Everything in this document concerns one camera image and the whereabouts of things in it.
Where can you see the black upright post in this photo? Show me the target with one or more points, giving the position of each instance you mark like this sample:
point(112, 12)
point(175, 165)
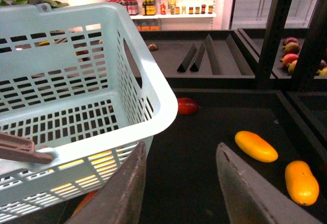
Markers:
point(274, 29)

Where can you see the black triangular divider right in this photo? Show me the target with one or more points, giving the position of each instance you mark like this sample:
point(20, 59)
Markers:
point(198, 60)

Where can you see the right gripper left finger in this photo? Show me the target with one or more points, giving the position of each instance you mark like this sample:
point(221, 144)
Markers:
point(120, 200)

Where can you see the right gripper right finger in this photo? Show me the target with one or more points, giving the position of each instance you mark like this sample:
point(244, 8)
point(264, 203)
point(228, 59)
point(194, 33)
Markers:
point(250, 198)

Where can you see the white shelf with bottles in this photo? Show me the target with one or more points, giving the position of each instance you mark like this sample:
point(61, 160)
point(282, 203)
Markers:
point(169, 15)

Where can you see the brown basket handle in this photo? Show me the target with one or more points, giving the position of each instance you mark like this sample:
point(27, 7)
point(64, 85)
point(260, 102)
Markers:
point(20, 149)

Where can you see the yellow mango middle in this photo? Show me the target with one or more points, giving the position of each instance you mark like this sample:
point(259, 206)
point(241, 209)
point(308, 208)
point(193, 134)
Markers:
point(255, 147)

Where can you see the brown fruit on tray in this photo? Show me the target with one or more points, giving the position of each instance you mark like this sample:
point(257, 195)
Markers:
point(153, 47)

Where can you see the orange yellow mango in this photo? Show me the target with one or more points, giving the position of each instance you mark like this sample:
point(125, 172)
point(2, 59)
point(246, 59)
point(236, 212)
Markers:
point(302, 186)

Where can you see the red mango far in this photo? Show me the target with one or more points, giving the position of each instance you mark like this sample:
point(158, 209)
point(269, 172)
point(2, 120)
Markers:
point(187, 106)

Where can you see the black triangular divider left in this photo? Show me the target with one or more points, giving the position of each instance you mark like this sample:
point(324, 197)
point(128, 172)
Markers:
point(187, 59)

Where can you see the red orange mango near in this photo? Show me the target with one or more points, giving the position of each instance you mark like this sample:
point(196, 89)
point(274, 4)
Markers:
point(84, 201)

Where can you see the yellow starfruit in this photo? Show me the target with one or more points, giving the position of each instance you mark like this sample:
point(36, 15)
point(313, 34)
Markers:
point(44, 43)

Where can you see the light blue plastic basket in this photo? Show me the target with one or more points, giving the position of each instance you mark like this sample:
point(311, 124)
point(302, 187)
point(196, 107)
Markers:
point(87, 99)

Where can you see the black triangular divider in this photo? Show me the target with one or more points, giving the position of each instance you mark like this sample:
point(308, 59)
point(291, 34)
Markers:
point(187, 59)
point(198, 60)

